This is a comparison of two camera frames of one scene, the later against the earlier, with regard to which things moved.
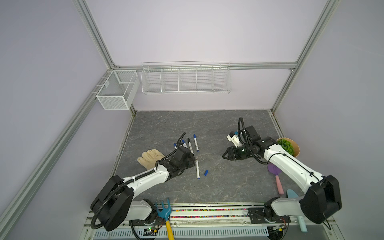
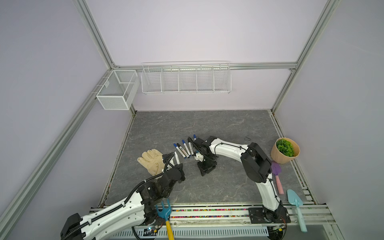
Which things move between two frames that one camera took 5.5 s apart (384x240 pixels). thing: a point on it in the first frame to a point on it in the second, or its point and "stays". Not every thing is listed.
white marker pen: [184, 143] stays
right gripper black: [234, 156] to [203, 169]
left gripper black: [191, 159] to [178, 166]
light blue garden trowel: [291, 194] stays
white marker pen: [190, 146] stays
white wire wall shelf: [204, 77] stays
